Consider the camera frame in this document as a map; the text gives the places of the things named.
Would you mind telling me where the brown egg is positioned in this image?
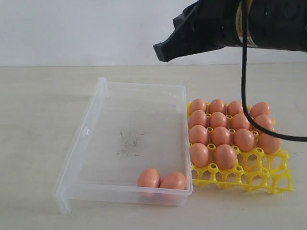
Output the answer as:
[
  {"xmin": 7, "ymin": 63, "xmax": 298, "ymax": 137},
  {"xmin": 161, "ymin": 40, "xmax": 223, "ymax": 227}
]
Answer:
[
  {"xmin": 211, "ymin": 126, "xmax": 231, "ymax": 147},
  {"xmin": 257, "ymin": 133, "xmax": 282, "ymax": 154},
  {"xmin": 249, "ymin": 102, "xmax": 271, "ymax": 118},
  {"xmin": 227, "ymin": 101, "xmax": 244, "ymax": 116},
  {"xmin": 160, "ymin": 171, "xmax": 186, "ymax": 190},
  {"xmin": 137, "ymin": 168, "xmax": 161, "ymax": 188},
  {"xmin": 210, "ymin": 112, "xmax": 228, "ymax": 129},
  {"xmin": 209, "ymin": 98, "xmax": 227, "ymax": 115},
  {"xmin": 234, "ymin": 128, "xmax": 255, "ymax": 152},
  {"xmin": 189, "ymin": 125, "xmax": 209, "ymax": 145},
  {"xmin": 190, "ymin": 98, "xmax": 207, "ymax": 114},
  {"xmin": 231, "ymin": 113, "xmax": 250, "ymax": 130},
  {"xmin": 254, "ymin": 115, "xmax": 274, "ymax": 131},
  {"xmin": 213, "ymin": 144, "xmax": 236, "ymax": 170},
  {"xmin": 189, "ymin": 143, "xmax": 211, "ymax": 168},
  {"xmin": 189, "ymin": 110, "xmax": 207, "ymax": 128}
]

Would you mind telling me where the black camera cable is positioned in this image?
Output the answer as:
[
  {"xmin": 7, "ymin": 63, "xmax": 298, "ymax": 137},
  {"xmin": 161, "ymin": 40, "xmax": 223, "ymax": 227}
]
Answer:
[{"xmin": 239, "ymin": 0, "xmax": 307, "ymax": 141}]

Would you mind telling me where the clear plastic storage box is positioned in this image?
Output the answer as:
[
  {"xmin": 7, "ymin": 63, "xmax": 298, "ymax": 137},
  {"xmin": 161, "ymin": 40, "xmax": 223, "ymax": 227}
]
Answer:
[{"xmin": 54, "ymin": 78, "xmax": 193, "ymax": 214}]

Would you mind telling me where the yellow plastic egg tray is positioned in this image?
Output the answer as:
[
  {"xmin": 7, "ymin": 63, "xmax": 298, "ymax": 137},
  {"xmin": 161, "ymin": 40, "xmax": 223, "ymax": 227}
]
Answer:
[{"xmin": 187, "ymin": 100, "xmax": 294, "ymax": 195}]

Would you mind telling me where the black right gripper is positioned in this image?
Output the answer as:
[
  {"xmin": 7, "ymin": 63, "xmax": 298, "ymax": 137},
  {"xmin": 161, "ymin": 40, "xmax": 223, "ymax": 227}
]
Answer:
[{"xmin": 153, "ymin": 0, "xmax": 242, "ymax": 62}]

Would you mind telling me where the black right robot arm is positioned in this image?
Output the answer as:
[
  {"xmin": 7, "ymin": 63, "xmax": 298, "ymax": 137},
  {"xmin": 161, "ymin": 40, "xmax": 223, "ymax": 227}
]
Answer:
[{"xmin": 153, "ymin": 0, "xmax": 307, "ymax": 62}]

